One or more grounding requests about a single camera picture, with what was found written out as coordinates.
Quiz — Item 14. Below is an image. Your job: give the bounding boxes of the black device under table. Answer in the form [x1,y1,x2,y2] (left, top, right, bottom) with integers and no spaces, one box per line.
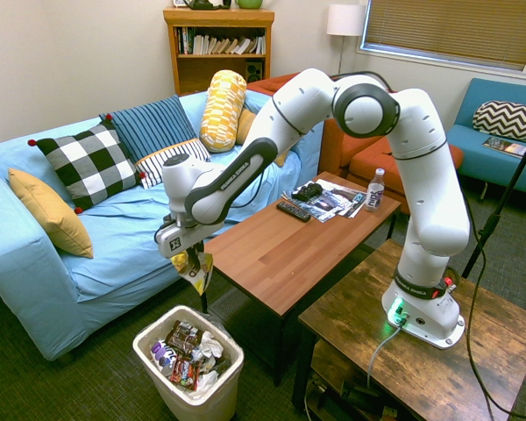
[339,380,383,405]

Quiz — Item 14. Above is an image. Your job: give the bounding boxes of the white navy striped pillow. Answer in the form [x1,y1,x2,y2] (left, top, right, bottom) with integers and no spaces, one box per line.
[134,138,212,190]

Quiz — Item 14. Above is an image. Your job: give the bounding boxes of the black white chevron pillow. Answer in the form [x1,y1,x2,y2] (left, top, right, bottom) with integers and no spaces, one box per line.
[472,100,526,146]

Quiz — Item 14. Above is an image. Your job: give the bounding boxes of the business magazine with 425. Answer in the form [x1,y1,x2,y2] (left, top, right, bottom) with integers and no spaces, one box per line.
[309,191,367,224]

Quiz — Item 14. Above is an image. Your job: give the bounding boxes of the yellow chip bag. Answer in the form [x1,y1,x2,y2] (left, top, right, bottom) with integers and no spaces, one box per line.
[170,250,215,297]

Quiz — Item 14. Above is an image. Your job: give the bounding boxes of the black white shelf ornament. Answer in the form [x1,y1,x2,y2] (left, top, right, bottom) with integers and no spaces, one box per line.
[173,0,232,11]

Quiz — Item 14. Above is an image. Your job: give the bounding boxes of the rustic dark wood table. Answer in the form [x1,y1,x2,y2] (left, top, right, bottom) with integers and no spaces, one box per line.
[291,239,526,421]

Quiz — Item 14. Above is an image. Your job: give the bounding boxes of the orange armchair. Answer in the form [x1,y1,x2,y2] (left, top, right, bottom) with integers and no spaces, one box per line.
[246,73,465,216]

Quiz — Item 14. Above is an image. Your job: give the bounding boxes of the black TV remote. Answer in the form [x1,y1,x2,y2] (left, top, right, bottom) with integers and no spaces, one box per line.
[275,200,312,224]

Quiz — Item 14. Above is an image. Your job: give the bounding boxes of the dark magazine with landscape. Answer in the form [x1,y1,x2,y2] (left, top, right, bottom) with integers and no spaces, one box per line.
[481,135,526,159]

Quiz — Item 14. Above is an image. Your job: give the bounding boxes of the brown candy wrapper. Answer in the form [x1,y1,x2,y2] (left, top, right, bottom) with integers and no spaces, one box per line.
[165,320,204,354]

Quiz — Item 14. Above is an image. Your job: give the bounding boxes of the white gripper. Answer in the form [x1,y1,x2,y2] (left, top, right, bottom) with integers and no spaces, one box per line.
[154,222,224,265]

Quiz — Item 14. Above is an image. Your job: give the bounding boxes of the white plastic trash bin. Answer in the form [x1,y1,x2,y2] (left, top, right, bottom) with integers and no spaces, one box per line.
[132,305,245,421]

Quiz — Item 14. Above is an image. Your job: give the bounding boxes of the black camera stand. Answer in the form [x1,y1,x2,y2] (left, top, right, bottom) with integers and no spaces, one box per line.
[461,126,526,280]

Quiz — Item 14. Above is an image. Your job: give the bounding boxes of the mustard yellow pillow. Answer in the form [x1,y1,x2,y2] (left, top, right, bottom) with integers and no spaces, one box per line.
[7,168,95,260]

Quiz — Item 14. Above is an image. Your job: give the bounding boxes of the yellow white patterned bolster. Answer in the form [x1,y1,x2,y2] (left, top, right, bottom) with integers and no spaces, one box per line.
[199,69,248,153]

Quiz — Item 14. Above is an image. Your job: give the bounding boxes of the purple hint wrapper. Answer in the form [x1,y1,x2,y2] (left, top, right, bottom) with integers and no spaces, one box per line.
[151,339,179,375]

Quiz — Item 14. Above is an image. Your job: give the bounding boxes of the reddish wooden coffee table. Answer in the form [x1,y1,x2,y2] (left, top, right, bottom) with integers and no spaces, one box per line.
[200,171,402,387]

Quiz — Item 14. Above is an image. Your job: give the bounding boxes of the black game controller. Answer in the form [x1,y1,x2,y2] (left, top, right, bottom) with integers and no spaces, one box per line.
[291,182,323,203]

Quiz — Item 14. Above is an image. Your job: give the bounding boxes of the blue striped pillow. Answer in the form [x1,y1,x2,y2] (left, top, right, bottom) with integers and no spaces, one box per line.
[98,95,198,164]

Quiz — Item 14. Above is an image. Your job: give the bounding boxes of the black white checkered pillow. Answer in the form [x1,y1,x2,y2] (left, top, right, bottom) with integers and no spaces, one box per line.
[27,114,146,215]

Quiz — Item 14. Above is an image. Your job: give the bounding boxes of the wooden bookshelf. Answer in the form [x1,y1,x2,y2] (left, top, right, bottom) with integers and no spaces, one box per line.
[162,6,276,96]

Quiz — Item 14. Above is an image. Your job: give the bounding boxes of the crumpled white paper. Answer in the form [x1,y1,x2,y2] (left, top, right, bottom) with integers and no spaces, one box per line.
[198,331,225,359]

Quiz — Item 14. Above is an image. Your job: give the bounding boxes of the row of books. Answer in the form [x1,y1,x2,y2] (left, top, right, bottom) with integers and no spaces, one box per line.
[176,26,267,56]

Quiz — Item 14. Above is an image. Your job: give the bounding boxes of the gray base cable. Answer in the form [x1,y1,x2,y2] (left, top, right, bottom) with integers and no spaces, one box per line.
[366,324,404,389]

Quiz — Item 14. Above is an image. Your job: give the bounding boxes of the brown window blinds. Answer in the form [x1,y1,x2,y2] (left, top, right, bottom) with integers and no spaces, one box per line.
[361,0,526,74]

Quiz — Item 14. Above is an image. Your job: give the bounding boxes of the dark cover magazine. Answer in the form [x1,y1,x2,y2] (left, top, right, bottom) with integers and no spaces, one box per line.
[281,177,356,208]

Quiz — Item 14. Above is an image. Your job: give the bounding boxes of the red snack wrapper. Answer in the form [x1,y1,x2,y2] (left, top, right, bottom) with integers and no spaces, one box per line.
[169,354,202,392]

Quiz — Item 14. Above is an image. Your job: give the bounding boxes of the tan orange pillow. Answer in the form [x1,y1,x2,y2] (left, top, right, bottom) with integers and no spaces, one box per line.
[236,108,290,168]

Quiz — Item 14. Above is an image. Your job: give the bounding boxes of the teal sofa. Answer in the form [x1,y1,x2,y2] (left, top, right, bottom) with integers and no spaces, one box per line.
[445,77,526,198]

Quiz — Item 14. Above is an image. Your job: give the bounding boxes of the light blue covered sofa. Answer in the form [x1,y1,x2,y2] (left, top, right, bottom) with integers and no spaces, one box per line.
[0,89,325,363]

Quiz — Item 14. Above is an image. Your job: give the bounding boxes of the white shade floor lamp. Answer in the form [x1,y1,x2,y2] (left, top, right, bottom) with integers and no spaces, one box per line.
[326,4,367,75]

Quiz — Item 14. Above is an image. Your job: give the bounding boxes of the clear plastic water bottle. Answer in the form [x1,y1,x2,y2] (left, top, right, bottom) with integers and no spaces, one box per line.
[365,168,387,213]

